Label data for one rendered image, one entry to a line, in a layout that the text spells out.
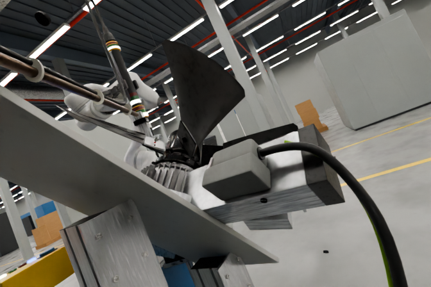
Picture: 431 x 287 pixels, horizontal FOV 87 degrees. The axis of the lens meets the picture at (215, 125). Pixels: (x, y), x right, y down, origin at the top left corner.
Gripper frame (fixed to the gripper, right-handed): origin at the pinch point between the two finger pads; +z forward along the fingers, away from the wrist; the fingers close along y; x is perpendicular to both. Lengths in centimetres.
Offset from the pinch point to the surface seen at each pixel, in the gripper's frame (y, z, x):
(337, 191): 16, 50, -44
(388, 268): 21, 53, -52
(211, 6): -414, -110, 252
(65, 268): 23, -31, -46
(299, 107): -799, -109, -37
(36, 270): 30, -31, -42
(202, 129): 7.3, 26.2, -25.4
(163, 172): 14.0, 15.0, -31.0
